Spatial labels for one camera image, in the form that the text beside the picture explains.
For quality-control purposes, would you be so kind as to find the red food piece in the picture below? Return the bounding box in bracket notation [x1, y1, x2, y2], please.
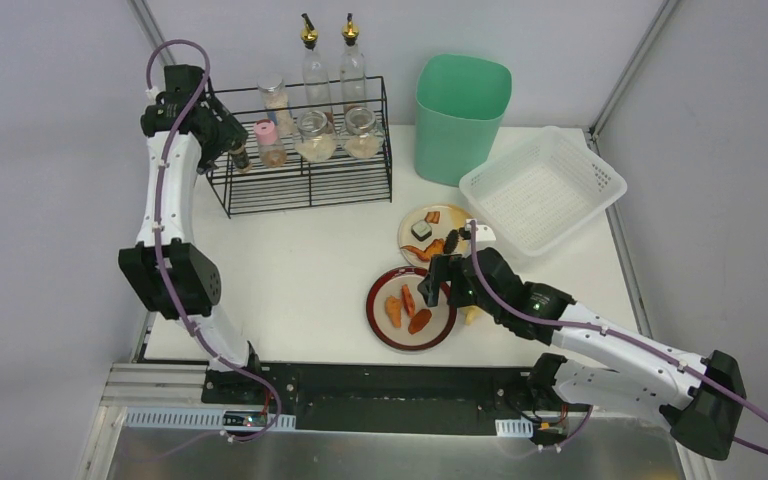
[401, 285, 416, 318]

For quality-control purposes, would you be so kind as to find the black cap spice jar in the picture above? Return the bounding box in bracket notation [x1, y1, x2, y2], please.
[228, 147, 252, 174]

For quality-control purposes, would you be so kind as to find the silver lid bead jar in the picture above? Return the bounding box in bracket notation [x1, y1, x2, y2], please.
[257, 73, 296, 137]

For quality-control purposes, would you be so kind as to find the pink cap spice jar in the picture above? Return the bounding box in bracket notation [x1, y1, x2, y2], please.
[253, 119, 288, 168]

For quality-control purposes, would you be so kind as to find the glass oil bottle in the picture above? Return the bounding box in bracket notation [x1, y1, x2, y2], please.
[300, 13, 333, 122]
[339, 13, 367, 113]

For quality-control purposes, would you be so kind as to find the glass rice jar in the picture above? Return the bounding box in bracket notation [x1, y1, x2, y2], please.
[343, 106, 384, 160]
[295, 110, 337, 163]

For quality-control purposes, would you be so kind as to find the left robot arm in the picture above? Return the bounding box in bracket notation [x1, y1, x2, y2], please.
[120, 65, 439, 371]

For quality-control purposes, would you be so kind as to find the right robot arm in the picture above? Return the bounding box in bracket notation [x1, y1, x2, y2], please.
[418, 248, 746, 461]

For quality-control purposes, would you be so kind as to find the fried chicken wing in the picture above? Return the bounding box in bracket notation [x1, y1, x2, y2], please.
[401, 238, 445, 262]

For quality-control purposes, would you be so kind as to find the black spiky sea cucumber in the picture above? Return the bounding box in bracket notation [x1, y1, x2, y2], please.
[443, 229, 460, 255]

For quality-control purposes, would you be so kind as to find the yellow food piece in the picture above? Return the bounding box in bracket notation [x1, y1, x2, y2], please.
[460, 306, 483, 326]

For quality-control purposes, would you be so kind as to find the cream floral plate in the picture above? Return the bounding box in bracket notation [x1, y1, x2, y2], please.
[397, 204, 471, 268]

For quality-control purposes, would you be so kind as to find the sushi roll piece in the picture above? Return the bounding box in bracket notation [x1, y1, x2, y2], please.
[410, 220, 433, 242]

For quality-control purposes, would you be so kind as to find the small orange food piece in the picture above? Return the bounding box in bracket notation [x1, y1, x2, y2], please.
[424, 211, 441, 224]

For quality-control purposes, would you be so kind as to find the brown fried piece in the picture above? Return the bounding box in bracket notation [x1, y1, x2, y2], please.
[408, 309, 433, 335]

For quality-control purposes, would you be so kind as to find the orange fried nugget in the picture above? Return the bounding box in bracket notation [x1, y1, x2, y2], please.
[384, 296, 403, 329]

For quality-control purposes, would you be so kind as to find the red rimmed plate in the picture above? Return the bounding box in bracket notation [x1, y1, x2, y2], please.
[365, 267, 457, 352]

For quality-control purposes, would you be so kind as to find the white plastic basket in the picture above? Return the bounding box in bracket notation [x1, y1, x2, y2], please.
[459, 126, 628, 259]

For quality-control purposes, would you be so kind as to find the green trash bin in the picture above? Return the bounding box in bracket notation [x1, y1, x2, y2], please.
[414, 54, 512, 186]

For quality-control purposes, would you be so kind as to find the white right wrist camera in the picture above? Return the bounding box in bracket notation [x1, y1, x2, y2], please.
[464, 219, 496, 244]

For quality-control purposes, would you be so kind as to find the black wire rack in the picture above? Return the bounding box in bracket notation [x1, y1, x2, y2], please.
[205, 75, 393, 217]

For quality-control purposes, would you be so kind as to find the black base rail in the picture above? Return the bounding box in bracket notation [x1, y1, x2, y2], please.
[201, 362, 561, 436]

